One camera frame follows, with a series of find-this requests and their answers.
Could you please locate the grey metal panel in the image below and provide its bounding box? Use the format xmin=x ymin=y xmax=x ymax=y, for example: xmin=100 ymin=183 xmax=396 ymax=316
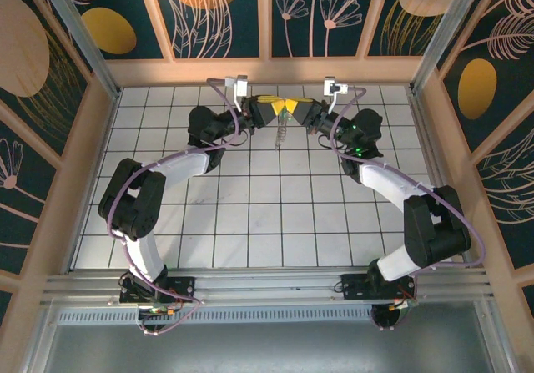
xmin=24 ymin=301 xmax=514 ymax=373

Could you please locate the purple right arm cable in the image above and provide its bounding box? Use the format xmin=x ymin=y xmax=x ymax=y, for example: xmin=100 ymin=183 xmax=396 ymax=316
xmin=330 ymin=85 xmax=487 ymax=333

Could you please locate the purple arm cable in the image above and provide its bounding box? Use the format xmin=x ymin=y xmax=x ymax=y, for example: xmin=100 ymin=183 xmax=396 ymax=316
xmin=330 ymin=85 xmax=487 ymax=333
xmin=107 ymin=77 xmax=241 ymax=336

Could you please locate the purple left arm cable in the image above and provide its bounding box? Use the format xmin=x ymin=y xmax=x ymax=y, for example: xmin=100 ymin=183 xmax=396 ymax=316
xmin=107 ymin=77 xmax=241 ymax=336

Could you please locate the aluminium side rail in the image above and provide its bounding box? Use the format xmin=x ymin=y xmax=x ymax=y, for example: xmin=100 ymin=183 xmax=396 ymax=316
xmin=406 ymin=88 xmax=476 ymax=270

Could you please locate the aluminium frame post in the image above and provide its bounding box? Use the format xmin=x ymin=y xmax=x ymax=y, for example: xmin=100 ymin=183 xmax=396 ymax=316
xmin=411 ymin=0 xmax=490 ymax=95
xmin=33 ymin=0 xmax=123 ymax=103

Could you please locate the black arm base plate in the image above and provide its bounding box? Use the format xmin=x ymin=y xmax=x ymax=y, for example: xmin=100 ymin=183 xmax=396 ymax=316
xmin=340 ymin=272 xmax=418 ymax=301
xmin=119 ymin=275 xmax=197 ymax=305

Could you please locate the aluminium mounting rail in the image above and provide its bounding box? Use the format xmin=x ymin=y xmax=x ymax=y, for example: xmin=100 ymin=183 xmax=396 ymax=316
xmin=41 ymin=266 xmax=493 ymax=307

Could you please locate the small circuit board with wires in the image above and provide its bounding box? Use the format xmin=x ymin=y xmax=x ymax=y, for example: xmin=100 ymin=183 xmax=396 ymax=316
xmin=387 ymin=297 xmax=419 ymax=310
xmin=137 ymin=305 xmax=179 ymax=320

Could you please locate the slotted metal cable duct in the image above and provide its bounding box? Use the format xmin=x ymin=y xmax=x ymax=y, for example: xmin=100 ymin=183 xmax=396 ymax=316
xmin=56 ymin=308 xmax=379 ymax=326

